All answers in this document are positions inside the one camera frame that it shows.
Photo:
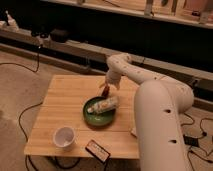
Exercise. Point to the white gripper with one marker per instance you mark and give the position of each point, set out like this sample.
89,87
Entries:
112,78

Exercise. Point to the red pepper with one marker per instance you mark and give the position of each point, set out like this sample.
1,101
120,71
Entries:
105,92

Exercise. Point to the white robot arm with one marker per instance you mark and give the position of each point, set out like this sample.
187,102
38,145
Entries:
158,102

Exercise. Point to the green ceramic plate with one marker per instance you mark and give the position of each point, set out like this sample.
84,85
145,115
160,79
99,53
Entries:
97,120

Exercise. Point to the white plastic bottle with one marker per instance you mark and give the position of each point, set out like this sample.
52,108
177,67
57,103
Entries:
104,105

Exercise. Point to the wooden table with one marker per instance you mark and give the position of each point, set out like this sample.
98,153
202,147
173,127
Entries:
63,106

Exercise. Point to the beige sponge block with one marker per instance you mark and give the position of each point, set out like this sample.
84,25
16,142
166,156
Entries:
133,132

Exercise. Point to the dark rectangular box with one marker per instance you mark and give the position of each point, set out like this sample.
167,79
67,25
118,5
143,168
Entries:
97,151

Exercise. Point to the dark object on ledge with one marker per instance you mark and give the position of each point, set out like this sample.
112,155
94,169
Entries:
58,35

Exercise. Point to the black power adapter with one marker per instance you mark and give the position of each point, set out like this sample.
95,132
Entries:
191,141

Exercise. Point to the white bottle far left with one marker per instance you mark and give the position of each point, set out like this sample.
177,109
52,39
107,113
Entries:
12,22

